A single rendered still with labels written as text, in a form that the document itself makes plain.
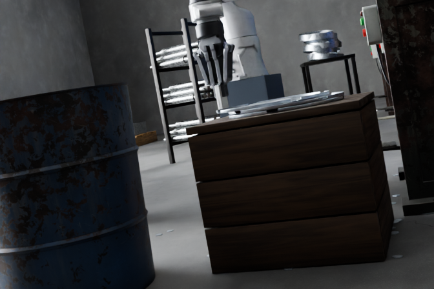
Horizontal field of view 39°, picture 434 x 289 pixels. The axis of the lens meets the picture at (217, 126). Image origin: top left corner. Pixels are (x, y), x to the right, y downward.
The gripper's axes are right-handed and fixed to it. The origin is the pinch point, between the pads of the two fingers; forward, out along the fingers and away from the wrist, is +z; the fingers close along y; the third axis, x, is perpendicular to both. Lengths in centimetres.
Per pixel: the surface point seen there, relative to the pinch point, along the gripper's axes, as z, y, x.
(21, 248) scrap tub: 24, 15, 58
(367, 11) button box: -21, -12, -74
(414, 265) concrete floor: 40, -51, 13
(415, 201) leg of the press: 37, -36, -31
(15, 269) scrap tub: 29, 18, 59
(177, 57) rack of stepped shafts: -32, 175, -186
